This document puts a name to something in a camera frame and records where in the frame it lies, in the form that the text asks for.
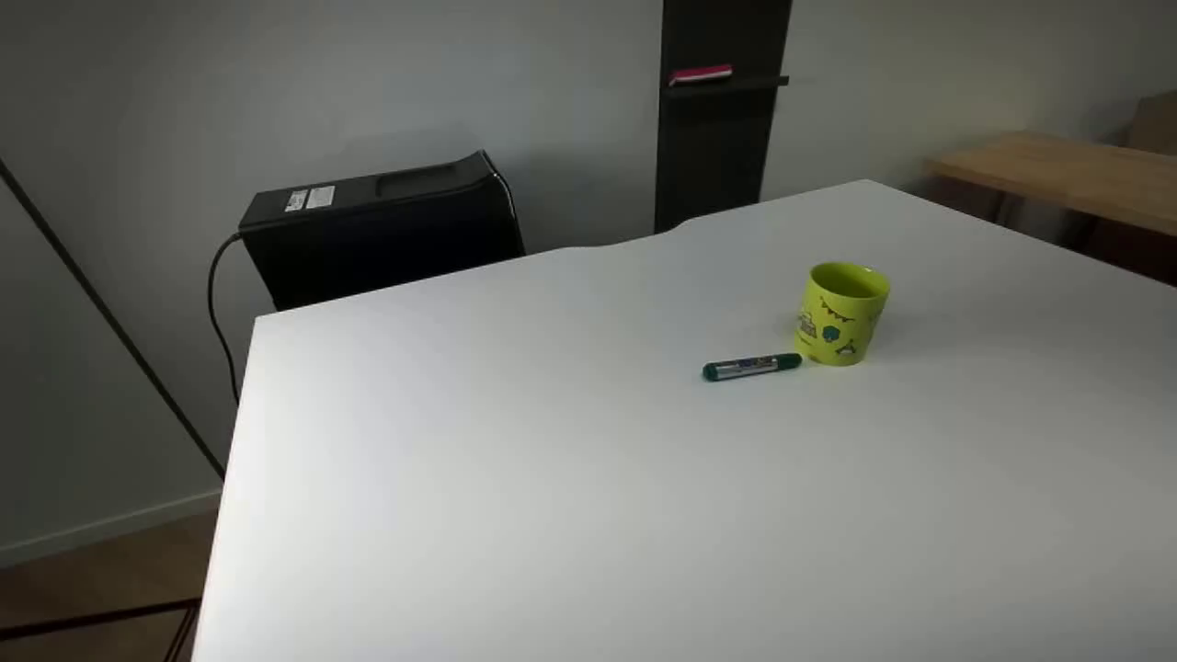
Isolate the green whiteboard marker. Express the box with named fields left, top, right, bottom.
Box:
left=699, top=350, right=805, bottom=387

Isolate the yellow-green printed mug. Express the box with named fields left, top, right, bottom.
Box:
left=793, top=256, right=893, bottom=372

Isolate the black computer box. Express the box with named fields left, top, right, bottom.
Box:
left=236, top=146, right=530, bottom=311

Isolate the tall black panel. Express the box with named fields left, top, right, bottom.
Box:
left=653, top=0, right=800, bottom=236

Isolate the pink item on panel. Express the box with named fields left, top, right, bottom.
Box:
left=665, top=63, right=740, bottom=88

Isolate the thin black tripod leg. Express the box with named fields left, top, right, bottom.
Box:
left=0, top=597, right=204, bottom=642
left=0, top=159, right=232, bottom=481

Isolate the light wooden table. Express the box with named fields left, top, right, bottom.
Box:
left=925, top=127, right=1177, bottom=285

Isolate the brown cardboard box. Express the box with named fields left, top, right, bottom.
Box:
left=1117, top=88, right=1177, bottom=159

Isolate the black power cable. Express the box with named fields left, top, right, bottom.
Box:
left=204, top=228, right=257, bottom=409

